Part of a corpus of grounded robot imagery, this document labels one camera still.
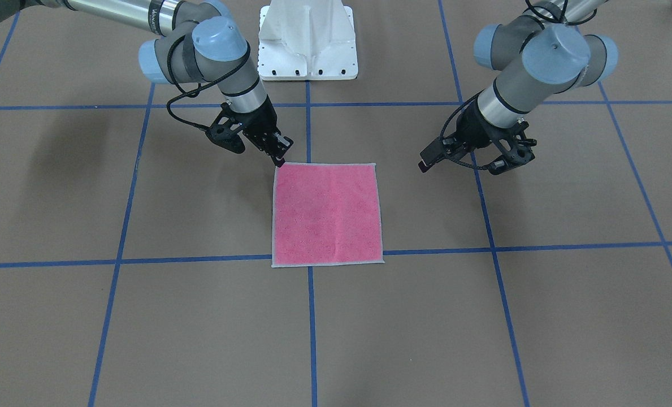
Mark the pink towel with grey edge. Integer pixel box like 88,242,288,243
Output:
271,163,383,268

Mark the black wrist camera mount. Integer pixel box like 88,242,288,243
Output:
205,103,245,154
486,119,537,175

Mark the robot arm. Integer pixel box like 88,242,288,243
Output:
0,1,326,175
419,1,618,175

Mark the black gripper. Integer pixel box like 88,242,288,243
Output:
234,97,293,168
418,101,503,173

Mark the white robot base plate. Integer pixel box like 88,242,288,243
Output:
257,1,359,81

